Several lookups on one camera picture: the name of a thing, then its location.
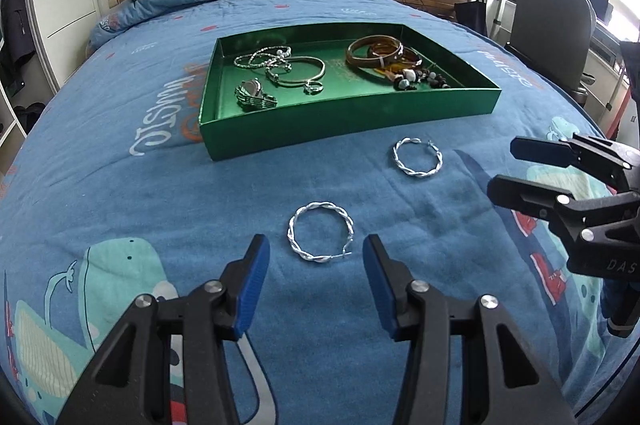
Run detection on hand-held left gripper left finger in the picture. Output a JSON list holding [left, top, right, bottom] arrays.
[[56, 233, 272, 425]]

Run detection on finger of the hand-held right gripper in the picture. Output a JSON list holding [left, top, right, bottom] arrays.
[[510, 134, 640, 192], [487, 175, 640, 251]]

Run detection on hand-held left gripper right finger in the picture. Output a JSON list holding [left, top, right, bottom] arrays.
[[362, 233, 576, 425]]

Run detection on twisted silver hoop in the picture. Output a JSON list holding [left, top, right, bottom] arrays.
[[287, 201, 355, 265], [392, 136, 443, 179]]

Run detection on brown beaded bracelet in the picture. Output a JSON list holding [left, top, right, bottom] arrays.
[[382, 64, 453, 92]]

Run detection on amber bangle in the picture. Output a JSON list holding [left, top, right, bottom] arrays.
[[367, 36, 405, 61], [387, 49, 425, 77]]

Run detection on green tray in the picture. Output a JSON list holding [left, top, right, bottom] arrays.
[[198, 22, 502, 162]]

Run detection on dark brown bangle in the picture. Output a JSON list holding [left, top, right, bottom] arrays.
[[346, 35, 401, 74]]

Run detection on thin silver bangle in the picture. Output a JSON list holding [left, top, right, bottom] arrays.
[[267, 56, 327, 88]]

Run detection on silver bead chain bracelet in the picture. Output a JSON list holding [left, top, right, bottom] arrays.
[[234, 46, 293, 74]]

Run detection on grey chair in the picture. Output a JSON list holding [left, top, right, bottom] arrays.
[[505, 0, 598, 106]]

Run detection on blue dinosaur bed sheet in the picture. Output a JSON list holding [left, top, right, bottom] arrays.
[[0, 0, 640, 425]]

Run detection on black tote bag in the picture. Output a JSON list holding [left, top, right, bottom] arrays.
[[454, 0, 488, 38]]

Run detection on white open shelf unit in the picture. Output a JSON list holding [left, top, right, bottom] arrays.
[[0, 0, 56, 166]]

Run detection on black bag on shelf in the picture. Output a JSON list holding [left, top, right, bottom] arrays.
[[12, 102, 48, 131]]

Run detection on white wardrobe doors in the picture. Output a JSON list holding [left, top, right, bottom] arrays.
[[27, 0, 101, 96]]

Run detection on dark hanging jacket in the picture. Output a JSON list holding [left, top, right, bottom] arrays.
[[0, 0, 38, 96]]

